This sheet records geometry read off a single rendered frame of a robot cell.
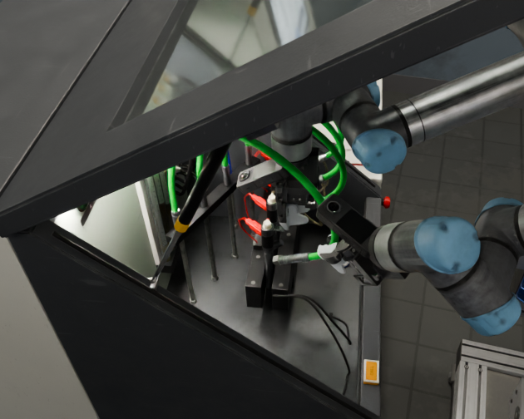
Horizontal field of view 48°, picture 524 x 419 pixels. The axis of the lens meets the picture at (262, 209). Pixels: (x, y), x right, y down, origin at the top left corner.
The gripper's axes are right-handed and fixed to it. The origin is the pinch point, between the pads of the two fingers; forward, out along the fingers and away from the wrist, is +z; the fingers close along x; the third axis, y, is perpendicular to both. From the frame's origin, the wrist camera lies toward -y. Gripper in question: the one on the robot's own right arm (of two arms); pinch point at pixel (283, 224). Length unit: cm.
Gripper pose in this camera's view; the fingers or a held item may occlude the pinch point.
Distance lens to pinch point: 124.8
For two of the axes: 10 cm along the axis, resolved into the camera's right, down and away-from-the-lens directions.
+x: 1.4, -7.0, 7.0
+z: 0.5, 7.1, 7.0
